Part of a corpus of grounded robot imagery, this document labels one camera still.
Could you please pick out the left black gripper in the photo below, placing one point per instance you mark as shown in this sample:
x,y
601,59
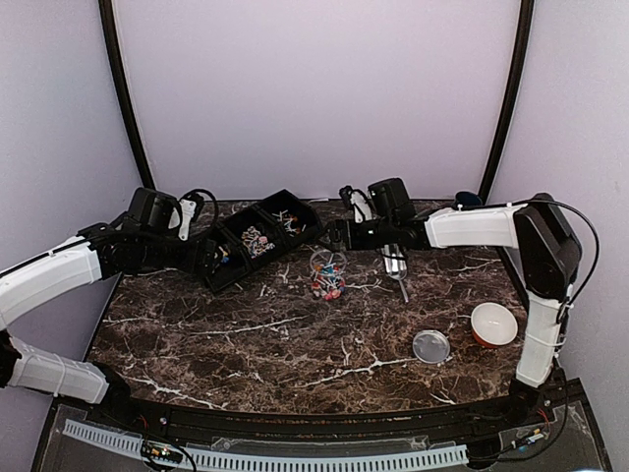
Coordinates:
x,y
206,264

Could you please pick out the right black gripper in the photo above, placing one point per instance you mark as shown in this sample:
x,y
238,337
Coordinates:
x,y
349,238

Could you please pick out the clear plastic cup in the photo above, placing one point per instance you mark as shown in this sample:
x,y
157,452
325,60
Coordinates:
x,y
328,269

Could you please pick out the metal scoop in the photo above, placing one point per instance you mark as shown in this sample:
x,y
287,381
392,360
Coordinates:
x,y
395,265

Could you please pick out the black three-compartment candy tray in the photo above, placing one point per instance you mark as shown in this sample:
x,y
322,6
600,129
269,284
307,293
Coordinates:
x,y
228,233

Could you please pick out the clear plastic lid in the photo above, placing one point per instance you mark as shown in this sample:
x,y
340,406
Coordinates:
x,y
431,346

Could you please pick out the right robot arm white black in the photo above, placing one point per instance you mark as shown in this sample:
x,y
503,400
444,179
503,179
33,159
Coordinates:
x,y
550,254

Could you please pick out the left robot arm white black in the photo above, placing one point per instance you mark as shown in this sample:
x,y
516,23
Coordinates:
x,y
94,254

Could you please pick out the star candies pile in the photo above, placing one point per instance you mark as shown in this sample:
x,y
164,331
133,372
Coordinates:
x,y
222,255

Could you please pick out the stick candies pile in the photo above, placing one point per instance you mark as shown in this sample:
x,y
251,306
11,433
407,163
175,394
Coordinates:
x,y
290,223

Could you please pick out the swirl lollipops pile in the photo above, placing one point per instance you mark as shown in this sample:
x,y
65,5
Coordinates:
x,y
256,243

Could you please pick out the blue mug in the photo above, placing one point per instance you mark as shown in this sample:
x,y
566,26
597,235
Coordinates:
x,y
468,199

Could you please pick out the orange white bowl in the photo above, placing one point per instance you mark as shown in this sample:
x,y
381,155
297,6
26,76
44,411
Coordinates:
x,y
493,325

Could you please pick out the left circuit board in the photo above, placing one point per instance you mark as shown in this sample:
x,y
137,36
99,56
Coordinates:
x,y
158,452

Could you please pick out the circuit board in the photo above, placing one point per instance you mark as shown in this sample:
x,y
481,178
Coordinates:
x,y
158,452
528,437

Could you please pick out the right circuit board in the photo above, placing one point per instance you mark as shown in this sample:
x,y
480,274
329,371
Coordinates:
x,y
528,437

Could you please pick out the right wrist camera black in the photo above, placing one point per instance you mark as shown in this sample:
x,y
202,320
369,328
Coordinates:
x,y
391,199

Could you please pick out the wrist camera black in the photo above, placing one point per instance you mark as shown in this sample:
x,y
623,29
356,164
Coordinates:
x,y
151,210
391,199

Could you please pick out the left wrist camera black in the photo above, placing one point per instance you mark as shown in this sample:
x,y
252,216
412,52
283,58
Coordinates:
x,y
151,210

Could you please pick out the black front table rail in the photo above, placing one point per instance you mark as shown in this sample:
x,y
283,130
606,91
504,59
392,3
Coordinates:
x,y
475,422

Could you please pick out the left black frame post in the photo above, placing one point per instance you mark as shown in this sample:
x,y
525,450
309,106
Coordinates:
x,y
121,86

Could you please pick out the black frame post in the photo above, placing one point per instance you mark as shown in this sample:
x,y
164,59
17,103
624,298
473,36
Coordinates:
x,y
512,87
121,86

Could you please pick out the right black frame post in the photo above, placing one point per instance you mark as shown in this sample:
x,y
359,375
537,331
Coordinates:
x,y
512,87

